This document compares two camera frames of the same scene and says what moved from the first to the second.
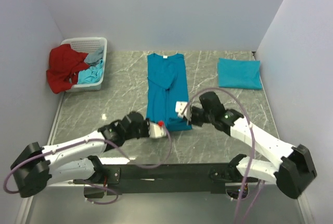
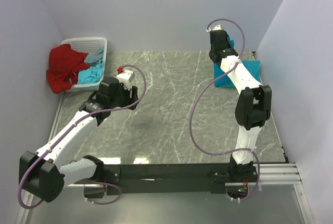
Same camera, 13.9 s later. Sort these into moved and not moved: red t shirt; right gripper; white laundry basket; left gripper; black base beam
Moved: left gripper; right gripper
Not moved: red t shirt; black base beam; white laundry basket
